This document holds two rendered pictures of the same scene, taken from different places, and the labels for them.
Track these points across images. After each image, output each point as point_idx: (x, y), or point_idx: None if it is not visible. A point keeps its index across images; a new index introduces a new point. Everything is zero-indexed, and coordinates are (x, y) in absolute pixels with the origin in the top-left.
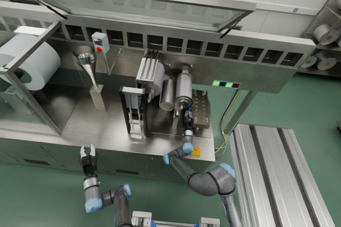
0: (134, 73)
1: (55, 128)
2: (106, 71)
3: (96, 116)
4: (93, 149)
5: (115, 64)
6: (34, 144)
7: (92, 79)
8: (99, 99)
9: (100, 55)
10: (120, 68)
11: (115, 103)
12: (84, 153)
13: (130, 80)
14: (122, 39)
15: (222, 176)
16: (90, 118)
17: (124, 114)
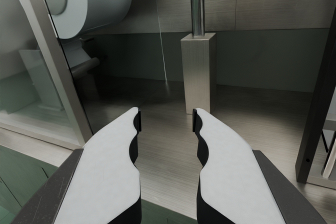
0: (293, 17)
1: (79, 121)
2: (218, 23)
3: (184, 124)
4: (236, 147)
5: None
6: (40, 172)
7: None
8: (202, 66)
9: None
10: (255, 7)
11: (230, 103)
12: (131, 167)
13: (274, 44)
14: None
15: None
16: (169, 127)
17: (333, 53)
